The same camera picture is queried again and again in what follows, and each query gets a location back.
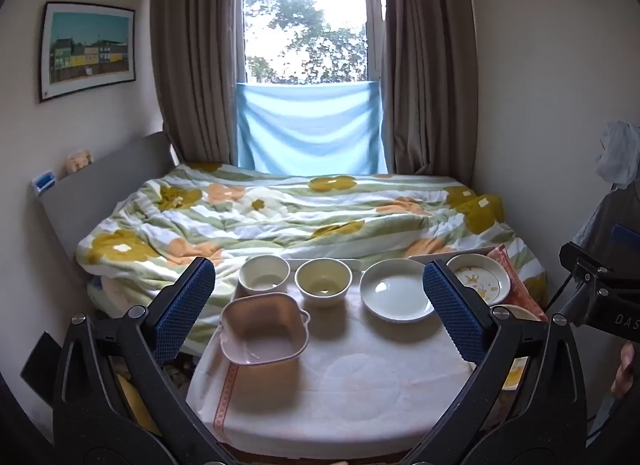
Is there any blue and white box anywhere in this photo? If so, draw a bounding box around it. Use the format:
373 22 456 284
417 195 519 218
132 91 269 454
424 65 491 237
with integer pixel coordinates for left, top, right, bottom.
31 171 57 196

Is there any light blue hanging cloth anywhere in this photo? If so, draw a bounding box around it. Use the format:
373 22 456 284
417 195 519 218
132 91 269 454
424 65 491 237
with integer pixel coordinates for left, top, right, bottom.
235 81 390 176

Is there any person's right hand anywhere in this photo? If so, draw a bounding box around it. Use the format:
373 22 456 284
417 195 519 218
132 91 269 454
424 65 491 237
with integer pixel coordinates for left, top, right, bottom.
611 341 640 401

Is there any small pink toy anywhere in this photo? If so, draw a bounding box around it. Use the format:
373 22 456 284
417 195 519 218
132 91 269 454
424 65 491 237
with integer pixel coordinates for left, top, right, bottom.
66 149 95 176

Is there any window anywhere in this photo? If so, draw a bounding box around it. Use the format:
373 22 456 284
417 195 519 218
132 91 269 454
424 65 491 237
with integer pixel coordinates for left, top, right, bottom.
235 0 390 86

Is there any grey garment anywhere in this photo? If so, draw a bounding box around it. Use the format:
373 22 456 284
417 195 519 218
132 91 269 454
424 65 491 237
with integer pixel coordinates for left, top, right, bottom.
572 187 640 273

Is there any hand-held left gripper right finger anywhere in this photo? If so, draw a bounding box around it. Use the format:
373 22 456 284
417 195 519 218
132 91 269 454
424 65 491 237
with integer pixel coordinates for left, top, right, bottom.
400 261 587 465

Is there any orange patterned cloth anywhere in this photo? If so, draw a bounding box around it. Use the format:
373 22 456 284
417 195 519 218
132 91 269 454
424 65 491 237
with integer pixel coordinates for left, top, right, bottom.
487 243 548 321

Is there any plain white plate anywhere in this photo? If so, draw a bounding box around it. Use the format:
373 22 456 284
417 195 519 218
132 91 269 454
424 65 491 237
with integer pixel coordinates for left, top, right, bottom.
359 259 437 323

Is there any pale crumpled cloth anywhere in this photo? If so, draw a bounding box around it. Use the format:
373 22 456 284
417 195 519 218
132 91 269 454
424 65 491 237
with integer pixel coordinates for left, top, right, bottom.
594 119 640 190

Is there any black cable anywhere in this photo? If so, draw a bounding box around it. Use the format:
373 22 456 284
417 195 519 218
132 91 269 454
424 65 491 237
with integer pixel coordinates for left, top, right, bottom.
544 270 577 318

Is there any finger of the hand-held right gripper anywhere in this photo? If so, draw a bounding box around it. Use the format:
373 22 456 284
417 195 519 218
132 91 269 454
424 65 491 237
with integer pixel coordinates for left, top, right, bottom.
611 224 640 251
559 241 616 291

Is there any cream ribbed rim plate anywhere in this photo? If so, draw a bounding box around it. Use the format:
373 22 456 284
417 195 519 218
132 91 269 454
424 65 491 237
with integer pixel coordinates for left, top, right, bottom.
492 304 542 323

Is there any framed wall picture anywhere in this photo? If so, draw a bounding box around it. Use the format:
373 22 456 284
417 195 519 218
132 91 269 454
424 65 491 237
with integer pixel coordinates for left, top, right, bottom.
39 1 137 104

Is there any duck print plate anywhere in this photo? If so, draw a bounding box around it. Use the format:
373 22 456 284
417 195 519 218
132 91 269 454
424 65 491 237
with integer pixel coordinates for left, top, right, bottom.
446 253 512 304

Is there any pink square bowl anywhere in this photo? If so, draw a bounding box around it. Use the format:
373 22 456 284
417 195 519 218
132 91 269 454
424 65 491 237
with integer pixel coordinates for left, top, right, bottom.
220 295 311 367

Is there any floral bed blanket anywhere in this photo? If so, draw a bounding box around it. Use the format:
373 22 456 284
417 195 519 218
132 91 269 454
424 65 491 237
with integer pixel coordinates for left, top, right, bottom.
75 161 548 346

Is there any small white bowl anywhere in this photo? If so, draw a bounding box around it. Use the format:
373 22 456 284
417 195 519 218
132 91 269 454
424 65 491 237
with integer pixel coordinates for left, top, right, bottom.
238 255 291 296

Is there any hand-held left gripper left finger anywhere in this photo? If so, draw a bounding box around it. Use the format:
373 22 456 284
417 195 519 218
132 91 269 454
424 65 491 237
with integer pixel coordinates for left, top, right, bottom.
52 256 236 465

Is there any white floral tablecloth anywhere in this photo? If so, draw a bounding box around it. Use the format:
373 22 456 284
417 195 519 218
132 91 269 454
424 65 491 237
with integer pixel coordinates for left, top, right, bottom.
186 257 543 448

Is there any cream duck print bowl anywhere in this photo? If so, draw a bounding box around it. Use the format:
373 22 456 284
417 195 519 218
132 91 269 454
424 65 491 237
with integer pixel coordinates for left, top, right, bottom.
294 258 353 308

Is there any grey bed headboard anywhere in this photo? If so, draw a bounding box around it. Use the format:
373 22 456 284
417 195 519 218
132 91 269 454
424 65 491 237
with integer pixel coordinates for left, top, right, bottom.
39 131 180 273

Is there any black flat object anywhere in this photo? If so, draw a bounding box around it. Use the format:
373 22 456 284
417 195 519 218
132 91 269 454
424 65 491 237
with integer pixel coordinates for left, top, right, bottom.
20 331 66 408

